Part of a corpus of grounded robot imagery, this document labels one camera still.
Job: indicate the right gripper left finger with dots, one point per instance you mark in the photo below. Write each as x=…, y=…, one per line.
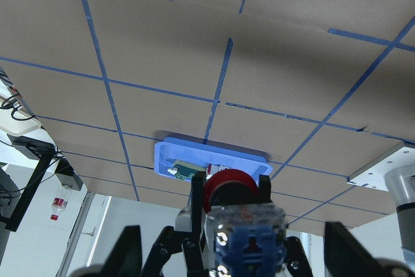
x=186, y=236

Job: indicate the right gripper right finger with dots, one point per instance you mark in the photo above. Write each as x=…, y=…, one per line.
x=295, y=259

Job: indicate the red emergency stop button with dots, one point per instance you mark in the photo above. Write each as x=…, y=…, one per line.
x=245, y=231

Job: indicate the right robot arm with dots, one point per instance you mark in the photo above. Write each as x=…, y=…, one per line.
x=345, y=256

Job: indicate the green terminal block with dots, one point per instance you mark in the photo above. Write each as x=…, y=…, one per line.
x=185, y=171

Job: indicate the white circuit breaker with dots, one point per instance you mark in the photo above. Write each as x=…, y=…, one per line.
x=214, y=169

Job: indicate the blue plastic tray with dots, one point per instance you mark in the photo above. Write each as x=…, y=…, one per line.
x=171, y=149

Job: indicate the plastic water bottle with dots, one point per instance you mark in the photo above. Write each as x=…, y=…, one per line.
x=60, y=202

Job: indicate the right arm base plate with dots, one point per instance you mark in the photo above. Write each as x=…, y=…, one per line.
x=372, y=175

